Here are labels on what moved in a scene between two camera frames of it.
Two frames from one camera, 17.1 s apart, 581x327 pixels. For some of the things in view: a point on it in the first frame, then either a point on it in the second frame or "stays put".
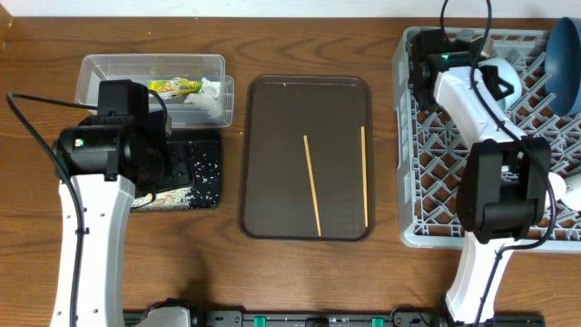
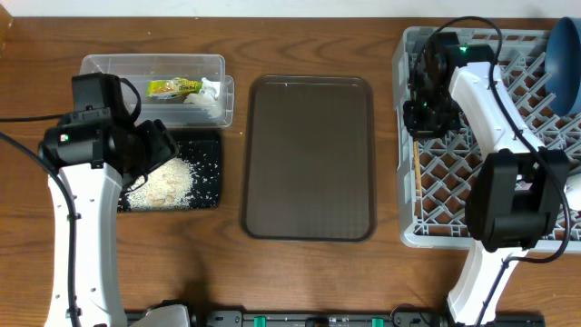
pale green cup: x=572 y=197 stays put
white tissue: x=210 y=94 stays put
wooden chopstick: x=363 y=143 → x=418 y=170
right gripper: x=491 y=76 → x=416 y=126
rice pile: x=172 y=199 stays put
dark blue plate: x=563 y=66 stays put
